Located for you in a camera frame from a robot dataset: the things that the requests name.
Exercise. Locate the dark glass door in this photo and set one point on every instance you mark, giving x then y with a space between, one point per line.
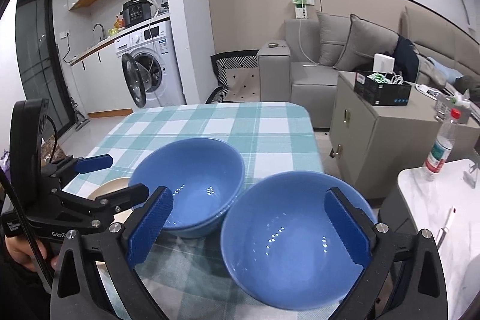
38 60

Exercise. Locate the blue bowl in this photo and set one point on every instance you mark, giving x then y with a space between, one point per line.
280 247
199 213
192 164

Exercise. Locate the grey side cabinet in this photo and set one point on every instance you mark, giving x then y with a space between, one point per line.
372 144

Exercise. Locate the grey right cushion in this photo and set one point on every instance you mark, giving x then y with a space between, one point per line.
365 39

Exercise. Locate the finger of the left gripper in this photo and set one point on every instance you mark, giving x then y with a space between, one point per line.
111 203
72 166

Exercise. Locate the kitchen faucet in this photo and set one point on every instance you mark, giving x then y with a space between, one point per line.
99 32

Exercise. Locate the black patterned chair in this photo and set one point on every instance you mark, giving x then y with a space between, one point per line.
237 75

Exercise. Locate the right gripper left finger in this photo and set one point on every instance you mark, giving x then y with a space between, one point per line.
125 245

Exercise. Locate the grey left cushion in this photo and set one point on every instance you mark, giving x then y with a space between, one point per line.
333 33

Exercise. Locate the white kitchen base cabinets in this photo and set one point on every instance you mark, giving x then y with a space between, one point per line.
101 84

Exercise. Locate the black pressure cooker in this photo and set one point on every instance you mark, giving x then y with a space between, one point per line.
136 11

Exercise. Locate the black box with cables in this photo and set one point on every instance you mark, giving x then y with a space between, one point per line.
382 89

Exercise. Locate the grey sofa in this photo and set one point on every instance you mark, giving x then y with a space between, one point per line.
303 67

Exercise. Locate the white washing machine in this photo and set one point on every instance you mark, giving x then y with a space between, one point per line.
149 66

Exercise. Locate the wall power strip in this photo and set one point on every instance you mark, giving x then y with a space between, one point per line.
301 11

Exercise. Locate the person left hand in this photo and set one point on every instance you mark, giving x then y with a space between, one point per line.
21 252

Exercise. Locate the plastic water bottle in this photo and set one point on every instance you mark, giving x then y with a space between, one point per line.
443 144

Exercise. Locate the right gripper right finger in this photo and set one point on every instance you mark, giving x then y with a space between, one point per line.
377 250

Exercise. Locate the white marble side table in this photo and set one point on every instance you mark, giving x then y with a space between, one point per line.
448 206

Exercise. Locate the grey cushion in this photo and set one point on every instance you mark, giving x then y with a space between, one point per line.
333 33
365 39

